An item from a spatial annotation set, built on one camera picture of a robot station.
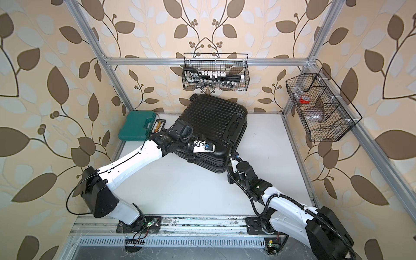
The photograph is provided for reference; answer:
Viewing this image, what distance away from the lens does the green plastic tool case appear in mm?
1047

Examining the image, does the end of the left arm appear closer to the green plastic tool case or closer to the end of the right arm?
the end of the right arm

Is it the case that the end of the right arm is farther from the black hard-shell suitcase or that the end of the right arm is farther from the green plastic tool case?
the green plastic tool case
